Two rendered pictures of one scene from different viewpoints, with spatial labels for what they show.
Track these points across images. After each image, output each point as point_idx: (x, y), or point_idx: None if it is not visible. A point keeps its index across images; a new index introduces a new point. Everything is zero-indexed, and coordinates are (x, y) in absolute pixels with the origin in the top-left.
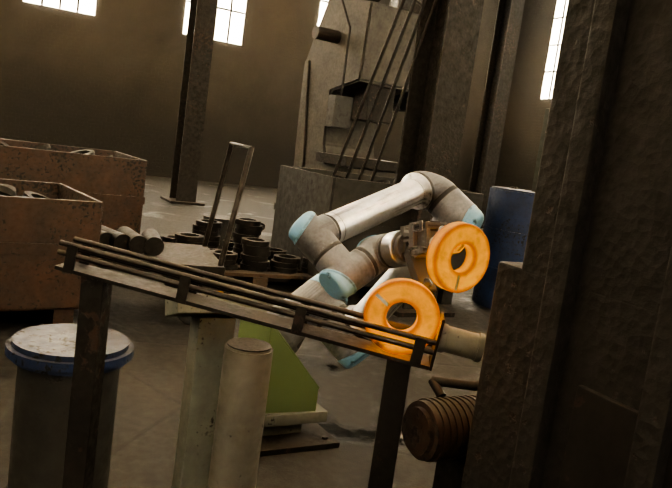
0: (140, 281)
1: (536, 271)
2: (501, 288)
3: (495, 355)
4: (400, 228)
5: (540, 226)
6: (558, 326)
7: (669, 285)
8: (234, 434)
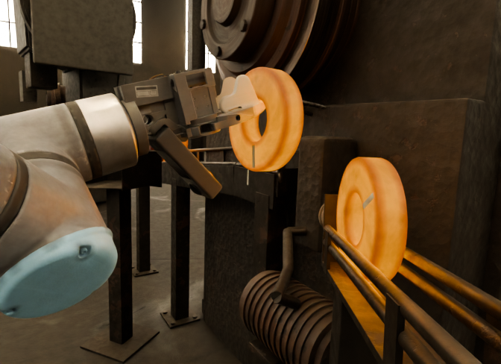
0: None
1: (495, 101)
2: (471, 126)
3: (467, 195)
4: (121, 89)
5: (499, 57)
6: None
7: None
8: None
